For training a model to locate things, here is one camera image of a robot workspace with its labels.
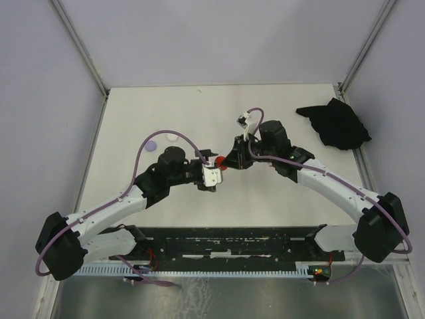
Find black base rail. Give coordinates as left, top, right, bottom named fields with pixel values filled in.
left=124, top=227, right=345, bottom=272

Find red earbud charging case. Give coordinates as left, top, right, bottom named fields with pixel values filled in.
left=214, top=156, right=227, bottom=171

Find purple charging case left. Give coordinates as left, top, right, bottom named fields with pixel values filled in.
left=144, top=140, right=157, bottom=152

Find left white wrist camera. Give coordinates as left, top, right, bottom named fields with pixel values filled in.
left=202, top=165, right=223, bottom=187

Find black cloth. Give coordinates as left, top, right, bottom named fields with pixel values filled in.
left=296, top=98, right=372, bottom=150

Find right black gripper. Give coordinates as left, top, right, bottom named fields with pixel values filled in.
left=221, top=133, right=276, bottom=169

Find white earbud charging case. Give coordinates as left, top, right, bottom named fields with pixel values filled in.
left=167, top=134, right=179, bottom=142

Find aluminium frame post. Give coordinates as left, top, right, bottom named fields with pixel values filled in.
left=339, top=0, right=400, bottom=95
left=48, top=0, right=109, bottom=96

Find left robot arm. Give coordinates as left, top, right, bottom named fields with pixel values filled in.
left=35, top=147, right=222, bottom=281

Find light blue cable duct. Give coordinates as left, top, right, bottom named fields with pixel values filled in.
left=76, top=262, right=315, bottom=278

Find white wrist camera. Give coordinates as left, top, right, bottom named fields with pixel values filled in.
left=202, top=165, right=223, bottom=187
left=236, top=112, right=258, bottom=141

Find left aluminium frame post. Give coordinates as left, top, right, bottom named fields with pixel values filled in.
left=48, top=0, right=109, bottom=96

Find right aluminium frame post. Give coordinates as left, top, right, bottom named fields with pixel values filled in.
left=339, top=0, right=400, bottom=95

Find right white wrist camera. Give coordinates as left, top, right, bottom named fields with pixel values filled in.
left=236, top=112, right=258, bottom=141

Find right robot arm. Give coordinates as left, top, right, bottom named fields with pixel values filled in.
left=221, top=114, right=412, bottom=263

